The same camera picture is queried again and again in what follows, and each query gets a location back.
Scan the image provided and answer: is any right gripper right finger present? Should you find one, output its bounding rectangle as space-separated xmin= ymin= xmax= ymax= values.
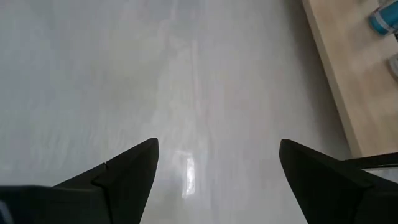
xmin=279 ymin=139 xmax=398 ymax=224

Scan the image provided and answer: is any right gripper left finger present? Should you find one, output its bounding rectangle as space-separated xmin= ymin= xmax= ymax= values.
xmin=52 ymin=138 xmax=160 ymax=224

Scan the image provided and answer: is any wooden shelf board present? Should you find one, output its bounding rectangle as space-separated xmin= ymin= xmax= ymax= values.
xmin=300 ymin=0 xmax=398 ymax=159

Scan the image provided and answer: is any blue silver Red Bull can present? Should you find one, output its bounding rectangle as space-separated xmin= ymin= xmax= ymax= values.
xmin=368 ymin=1 xmax=398 ymax=35

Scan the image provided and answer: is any white Celsius can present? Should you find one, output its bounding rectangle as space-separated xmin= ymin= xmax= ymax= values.
xmin=387 ymin=52 xmax=398 ymax=78

